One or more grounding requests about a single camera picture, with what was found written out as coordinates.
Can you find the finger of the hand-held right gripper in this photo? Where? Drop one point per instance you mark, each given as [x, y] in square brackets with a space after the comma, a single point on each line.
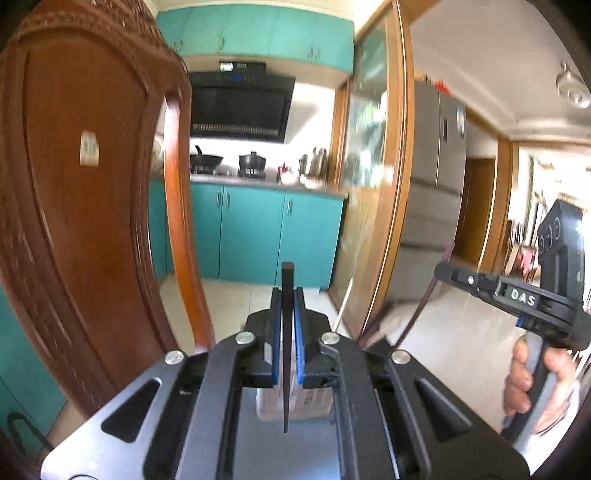
[461, 278]
[520, 320]

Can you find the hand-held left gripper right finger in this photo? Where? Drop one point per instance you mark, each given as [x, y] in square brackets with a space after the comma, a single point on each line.
[299, 337]

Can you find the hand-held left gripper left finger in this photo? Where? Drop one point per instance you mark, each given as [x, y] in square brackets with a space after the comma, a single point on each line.
[277, 337]

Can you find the black chopstick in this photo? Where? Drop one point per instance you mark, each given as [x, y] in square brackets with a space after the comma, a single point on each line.
[287, 300]

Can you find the white chopstick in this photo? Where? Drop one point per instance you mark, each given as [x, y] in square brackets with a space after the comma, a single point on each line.
[344, 302]

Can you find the white plastic utensil basket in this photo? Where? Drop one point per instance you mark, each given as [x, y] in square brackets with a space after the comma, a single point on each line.
[272, 406]

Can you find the person's right hand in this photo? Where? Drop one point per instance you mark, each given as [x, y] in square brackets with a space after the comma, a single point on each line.
[519, 374]

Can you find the distant wooden furniture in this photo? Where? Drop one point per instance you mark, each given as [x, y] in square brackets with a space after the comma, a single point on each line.
[521, 258]

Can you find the silver refrigerator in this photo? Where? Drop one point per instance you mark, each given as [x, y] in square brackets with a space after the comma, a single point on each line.
[429, 184]

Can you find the grey kitchen countertop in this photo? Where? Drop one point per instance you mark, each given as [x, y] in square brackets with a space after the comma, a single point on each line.
[258, 181]

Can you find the wooden framed glass door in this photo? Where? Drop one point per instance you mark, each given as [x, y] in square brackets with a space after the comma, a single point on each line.
[364, 138]

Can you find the steel kettle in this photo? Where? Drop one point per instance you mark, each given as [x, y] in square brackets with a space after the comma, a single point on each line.
[319, 164]

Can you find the black cooking pot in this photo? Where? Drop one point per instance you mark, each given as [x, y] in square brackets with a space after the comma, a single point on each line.
[253, 164]

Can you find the black wok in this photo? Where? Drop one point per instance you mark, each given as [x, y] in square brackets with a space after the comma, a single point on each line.
[207, 161]

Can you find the ceiling lamp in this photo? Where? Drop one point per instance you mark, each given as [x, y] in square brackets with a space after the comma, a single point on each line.
[572, 85]

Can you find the carved wooden chair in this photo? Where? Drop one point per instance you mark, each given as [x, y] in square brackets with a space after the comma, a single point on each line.
[83, 230]

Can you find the black range hood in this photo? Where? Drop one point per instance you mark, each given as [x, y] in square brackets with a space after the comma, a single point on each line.
[240, 106]

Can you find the teal cabinet panel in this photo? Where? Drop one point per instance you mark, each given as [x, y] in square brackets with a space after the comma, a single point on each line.
[23, 360]

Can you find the white chair sticker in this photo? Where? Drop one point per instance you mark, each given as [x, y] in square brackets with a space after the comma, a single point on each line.
[90, 147]

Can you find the teal wall cabinets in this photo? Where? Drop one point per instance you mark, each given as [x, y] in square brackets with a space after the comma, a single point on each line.
[258, 32]

